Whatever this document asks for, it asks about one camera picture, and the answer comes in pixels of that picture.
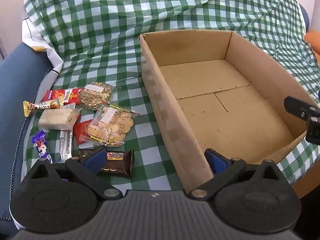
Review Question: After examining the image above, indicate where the clear bag of seed brittle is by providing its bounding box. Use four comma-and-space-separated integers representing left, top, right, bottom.
79, 81, 117, 112

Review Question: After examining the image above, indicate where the white rice cracker packet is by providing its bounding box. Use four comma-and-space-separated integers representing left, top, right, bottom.
38, 105, 82, 130

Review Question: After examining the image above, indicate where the clear bag of cookies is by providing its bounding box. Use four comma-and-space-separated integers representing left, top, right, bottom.
84, 102, 139, 147

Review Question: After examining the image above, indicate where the dark brown chocolate packet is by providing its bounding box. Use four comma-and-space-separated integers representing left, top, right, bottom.
79, 148, 135, 180

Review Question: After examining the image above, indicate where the silver clear packet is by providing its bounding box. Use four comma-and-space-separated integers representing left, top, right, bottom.
59, 129, 74, 163

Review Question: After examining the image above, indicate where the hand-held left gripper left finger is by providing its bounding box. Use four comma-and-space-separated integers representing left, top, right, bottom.
25, 147, 123, 201

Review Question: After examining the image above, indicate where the white cloth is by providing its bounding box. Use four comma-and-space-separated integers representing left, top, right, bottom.
21, 16, 63, 98

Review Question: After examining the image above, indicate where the blue sofa armrest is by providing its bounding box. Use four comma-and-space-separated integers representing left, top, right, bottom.
299, 4, 310, 30

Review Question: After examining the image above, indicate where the orange cushion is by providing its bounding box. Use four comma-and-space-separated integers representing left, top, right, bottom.
304, 29, 320, 64

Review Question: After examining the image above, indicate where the purple candy packet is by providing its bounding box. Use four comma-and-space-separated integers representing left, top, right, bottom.
32, 130, 54, 164

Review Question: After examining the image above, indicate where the small red packet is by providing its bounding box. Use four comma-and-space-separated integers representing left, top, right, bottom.
73, 119, 95, 145

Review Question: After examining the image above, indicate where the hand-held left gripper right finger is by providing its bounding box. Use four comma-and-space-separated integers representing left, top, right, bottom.
188, 149, 292, 201

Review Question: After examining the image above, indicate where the long red snack packet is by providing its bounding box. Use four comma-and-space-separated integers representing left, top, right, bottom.
41, 88, 85, 105

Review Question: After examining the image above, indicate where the gold cone candy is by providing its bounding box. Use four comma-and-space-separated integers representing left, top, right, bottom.
23, 99, 63, 117

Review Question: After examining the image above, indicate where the green checkered cloth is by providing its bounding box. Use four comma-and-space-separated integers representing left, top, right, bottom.
21, 0, 320, 192

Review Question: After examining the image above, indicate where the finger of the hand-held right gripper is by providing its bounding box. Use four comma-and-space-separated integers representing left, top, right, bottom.
284, 95, 320, 120

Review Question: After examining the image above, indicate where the cardboard box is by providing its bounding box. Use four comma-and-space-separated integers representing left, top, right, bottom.
139, 29, 320, 189

